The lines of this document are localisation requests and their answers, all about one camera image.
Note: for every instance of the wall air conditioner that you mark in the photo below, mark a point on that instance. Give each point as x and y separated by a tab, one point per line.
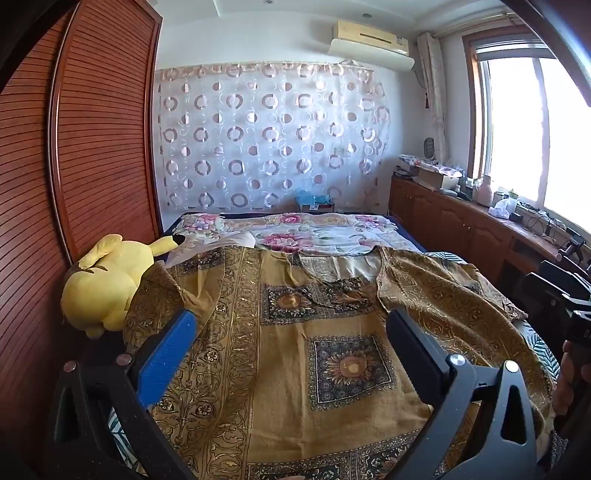
369	41

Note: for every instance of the circle patterned sheer curtain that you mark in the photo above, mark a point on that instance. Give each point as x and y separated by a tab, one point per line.
277	138

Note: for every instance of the cardboard box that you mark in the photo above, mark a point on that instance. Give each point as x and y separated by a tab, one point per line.
434	177

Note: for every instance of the long wooden cabinet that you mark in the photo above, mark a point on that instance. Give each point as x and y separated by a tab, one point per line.
452	226

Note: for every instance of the folded floral cloth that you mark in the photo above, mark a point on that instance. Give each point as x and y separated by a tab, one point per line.
415	160

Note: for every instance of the yellow plush toy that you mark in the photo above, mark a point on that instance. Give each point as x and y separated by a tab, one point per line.
101	286

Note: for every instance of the beige window curtain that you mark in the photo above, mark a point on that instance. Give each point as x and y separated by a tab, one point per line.
431	92

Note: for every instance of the pink bottle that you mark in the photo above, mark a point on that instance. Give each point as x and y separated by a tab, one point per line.
484	194

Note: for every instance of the golden patterned garment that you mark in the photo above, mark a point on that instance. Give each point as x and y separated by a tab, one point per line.
286	378

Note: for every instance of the small black tripod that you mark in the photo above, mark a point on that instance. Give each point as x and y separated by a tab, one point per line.
572	244

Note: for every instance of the person's right hand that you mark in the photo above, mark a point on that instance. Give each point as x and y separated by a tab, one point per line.
563	378

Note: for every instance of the small grey fan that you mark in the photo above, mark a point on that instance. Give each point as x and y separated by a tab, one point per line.
431	148

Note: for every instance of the wooden framed window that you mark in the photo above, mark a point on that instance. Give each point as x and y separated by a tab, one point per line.
508	129

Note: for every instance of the leaf print bed sheet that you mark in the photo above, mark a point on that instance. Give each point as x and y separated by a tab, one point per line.
544	353

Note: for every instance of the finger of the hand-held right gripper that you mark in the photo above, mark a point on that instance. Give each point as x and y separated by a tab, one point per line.
561	288
570	271

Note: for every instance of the wooden louvered wardrobe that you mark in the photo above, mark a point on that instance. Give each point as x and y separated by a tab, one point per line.
92	138

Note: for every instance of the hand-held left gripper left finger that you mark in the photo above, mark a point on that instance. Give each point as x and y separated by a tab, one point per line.
166	355

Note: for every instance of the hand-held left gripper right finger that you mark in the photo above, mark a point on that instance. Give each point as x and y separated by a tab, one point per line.
415	355

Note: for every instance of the blue bag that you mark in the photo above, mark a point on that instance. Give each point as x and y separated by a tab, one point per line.
314	199

